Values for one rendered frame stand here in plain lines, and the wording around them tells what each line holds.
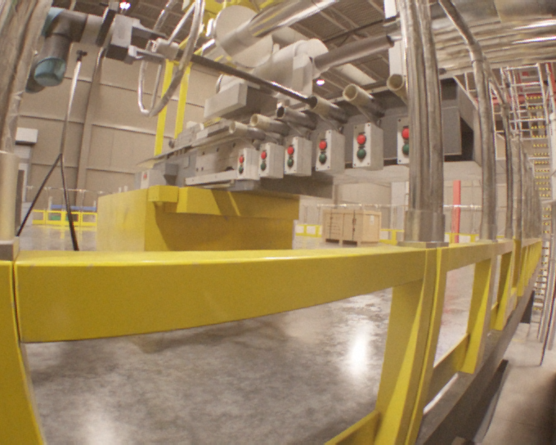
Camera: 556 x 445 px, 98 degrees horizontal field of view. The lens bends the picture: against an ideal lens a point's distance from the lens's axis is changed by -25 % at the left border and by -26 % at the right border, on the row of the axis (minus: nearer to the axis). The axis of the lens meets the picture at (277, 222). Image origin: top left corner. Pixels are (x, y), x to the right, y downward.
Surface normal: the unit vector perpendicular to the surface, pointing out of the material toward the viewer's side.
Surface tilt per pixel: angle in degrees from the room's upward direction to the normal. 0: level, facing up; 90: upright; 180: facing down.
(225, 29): 90
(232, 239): 90
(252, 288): 90
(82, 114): 90
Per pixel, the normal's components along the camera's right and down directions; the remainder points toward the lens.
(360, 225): -0.74, -0.04
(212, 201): 0.67, 0.04
